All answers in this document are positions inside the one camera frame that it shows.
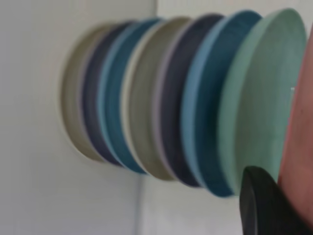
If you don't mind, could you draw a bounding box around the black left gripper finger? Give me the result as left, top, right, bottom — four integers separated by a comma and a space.
239, 165, 313, 235

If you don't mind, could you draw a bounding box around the pink round plate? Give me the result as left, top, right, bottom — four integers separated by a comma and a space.
277, 22, 313, 221

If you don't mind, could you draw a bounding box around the blue round plate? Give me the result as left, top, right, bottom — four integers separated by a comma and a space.
181, 9, 264, 199
97, 17, 165, 176

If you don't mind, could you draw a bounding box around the green round plate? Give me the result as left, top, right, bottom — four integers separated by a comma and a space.
217, 7, 308, 197

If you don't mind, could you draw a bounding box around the dark purple round plate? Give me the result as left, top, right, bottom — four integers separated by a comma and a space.
79, 21, 138, 167
156, 13, 226, 189

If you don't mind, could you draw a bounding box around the beige round plate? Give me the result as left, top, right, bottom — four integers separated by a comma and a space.
121, 16, 194, 182
59, 22, 128, 164

